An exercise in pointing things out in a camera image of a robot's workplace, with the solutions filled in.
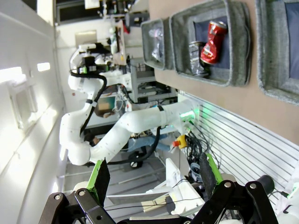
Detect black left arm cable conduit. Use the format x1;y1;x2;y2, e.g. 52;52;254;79
70;71;108;139

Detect black base cable conduit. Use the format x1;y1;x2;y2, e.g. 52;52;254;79
107;126;162;167

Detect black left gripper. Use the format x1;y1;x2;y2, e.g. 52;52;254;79
80;56;110;73

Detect background person blue jeans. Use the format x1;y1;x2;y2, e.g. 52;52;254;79
83;97;175;154

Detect yellow emergency stop button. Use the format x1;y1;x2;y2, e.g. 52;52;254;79
171;134;188;150

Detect plastic bottle with blue cap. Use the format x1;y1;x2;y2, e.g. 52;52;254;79
151;39;164;63

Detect grey fabric basket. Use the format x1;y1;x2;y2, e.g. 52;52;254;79
168;0;252;88
141;18;175;71
255;0;299;106

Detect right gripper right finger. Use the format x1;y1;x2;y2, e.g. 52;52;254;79
191;153;278;224

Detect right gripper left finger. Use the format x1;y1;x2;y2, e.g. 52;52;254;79
41;158;131;224

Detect crushed black soda can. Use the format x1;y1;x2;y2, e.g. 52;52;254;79
188;41;210;77

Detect slotted aluminium base plate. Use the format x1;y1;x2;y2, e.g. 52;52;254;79
177;91;299;199

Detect black cable bundle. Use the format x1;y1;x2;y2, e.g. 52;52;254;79
184;130;223;179

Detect grey metal shelf rack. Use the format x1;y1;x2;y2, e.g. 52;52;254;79
129;58;178;106

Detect crushed red soda can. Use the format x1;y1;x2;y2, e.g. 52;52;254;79
200;20;228;65

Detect white folding stand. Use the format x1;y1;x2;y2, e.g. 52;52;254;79
106;157;206;215

